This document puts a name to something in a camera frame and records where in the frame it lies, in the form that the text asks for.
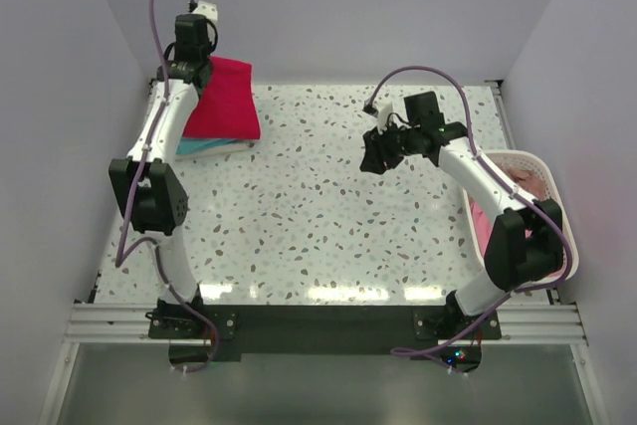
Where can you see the pink t shirt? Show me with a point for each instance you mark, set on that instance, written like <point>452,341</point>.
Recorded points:
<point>481,229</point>

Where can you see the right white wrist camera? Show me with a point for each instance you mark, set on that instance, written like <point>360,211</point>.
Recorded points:
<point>381,111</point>

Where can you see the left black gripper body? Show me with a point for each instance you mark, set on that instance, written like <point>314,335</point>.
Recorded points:
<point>206,60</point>

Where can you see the folded teal t shirt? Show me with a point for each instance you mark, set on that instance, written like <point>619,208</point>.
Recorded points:
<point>192,146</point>

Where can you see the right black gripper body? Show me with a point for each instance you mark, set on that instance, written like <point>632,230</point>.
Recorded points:
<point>400,143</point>

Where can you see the red t shirt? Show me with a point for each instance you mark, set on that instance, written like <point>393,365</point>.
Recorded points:
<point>226,109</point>

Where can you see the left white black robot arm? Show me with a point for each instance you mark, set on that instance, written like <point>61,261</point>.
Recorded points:
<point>148,193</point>

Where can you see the aluminium frame rail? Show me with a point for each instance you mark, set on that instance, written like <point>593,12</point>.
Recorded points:
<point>526,324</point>

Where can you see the white plastic laundry basket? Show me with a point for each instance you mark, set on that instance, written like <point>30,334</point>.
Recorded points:
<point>525,160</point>

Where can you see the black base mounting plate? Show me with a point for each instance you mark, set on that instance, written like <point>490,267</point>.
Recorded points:
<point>228,333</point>

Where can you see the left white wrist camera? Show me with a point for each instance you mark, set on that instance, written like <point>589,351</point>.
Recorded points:
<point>206,9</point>

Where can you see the folded cream t shirt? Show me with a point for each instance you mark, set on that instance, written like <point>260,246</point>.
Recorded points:
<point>236,146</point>

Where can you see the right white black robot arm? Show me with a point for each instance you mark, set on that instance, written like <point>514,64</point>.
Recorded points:
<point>525,243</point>

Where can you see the beige t shirt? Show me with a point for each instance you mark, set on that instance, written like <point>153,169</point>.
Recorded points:
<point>528,180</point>

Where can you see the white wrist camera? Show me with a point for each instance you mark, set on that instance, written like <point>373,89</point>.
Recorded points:
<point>206,9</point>
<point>381,111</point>

